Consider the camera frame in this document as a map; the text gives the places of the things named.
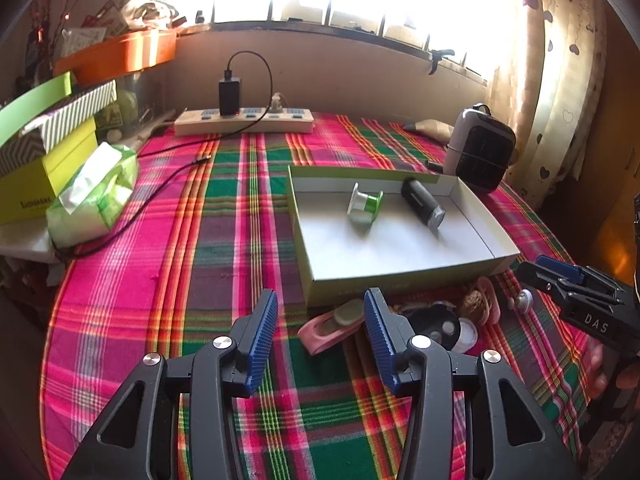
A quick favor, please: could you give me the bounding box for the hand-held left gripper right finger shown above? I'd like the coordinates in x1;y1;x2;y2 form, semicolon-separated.
363;287;583;480

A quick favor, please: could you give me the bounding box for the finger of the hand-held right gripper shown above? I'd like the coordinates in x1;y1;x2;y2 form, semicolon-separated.
535;255;626;293
515;260;591;311

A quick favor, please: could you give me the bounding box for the pink silicone clip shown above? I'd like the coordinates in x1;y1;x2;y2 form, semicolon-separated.
297;299;366;356

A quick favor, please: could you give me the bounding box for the black oval device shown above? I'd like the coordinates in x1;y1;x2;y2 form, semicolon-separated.
406;301;462;352

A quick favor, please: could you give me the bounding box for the white black space heater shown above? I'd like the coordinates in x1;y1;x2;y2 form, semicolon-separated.
443;104;517;195

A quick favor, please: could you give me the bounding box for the brown walnut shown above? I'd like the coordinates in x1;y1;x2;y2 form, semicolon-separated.
460;292;491;322

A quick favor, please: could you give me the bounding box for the black window clip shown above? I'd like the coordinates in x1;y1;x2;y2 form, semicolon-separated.
429;49;456;76

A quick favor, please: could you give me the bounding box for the white power strip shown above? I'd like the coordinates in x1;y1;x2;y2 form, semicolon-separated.
174;106;315;136

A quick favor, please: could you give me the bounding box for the grey striped box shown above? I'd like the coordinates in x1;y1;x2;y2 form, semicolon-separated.
0;80;118;178

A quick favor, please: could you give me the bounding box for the green thread spool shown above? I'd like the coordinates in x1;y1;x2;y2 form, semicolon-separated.
347;182;385;225

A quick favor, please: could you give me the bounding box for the brown paper cone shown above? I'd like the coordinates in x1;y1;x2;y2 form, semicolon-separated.
404;119;457;144

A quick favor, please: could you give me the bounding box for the pink loop hair clip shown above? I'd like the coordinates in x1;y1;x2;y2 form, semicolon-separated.
472;276;502;327

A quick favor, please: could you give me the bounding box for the black charging cable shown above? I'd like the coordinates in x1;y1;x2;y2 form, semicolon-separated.
62;51;274;261

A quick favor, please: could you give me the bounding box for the green tissue pack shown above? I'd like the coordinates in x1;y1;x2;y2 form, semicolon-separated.
46;142;139;250

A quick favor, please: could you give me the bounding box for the plaid tablecloth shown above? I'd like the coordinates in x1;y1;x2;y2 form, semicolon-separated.
39;112;608;480

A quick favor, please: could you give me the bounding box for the light green box lid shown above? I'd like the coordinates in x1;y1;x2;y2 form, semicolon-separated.
0;71;75;148

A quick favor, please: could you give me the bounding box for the heart print curtain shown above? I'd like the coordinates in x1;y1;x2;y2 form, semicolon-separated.
487;0;608;211

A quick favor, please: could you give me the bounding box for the orange tray with clutter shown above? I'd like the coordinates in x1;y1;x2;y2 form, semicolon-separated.
62;0;193;43

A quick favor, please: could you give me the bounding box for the person's right hand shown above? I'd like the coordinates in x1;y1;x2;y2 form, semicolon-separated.
589;344;640;401

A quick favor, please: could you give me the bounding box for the yellow-green cardboard box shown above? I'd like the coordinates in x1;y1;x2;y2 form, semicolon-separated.
0;119;98;226

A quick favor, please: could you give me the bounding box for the white plastic bag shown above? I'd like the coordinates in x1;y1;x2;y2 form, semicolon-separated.
0;220;62;264

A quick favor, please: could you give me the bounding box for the shallow green cardboard box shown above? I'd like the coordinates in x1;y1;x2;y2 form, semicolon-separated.
287;165;522;308

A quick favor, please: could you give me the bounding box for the black cylindrical device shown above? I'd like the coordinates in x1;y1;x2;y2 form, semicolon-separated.
401;177;447;235

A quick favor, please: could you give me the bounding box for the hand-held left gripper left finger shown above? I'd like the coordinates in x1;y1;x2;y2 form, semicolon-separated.
60;289;279;480

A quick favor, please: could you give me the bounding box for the black charger plug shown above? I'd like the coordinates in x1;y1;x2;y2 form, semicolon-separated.
218;77;242;117

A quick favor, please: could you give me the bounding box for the small clear plastic jar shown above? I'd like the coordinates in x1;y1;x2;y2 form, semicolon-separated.
451;319;480;354

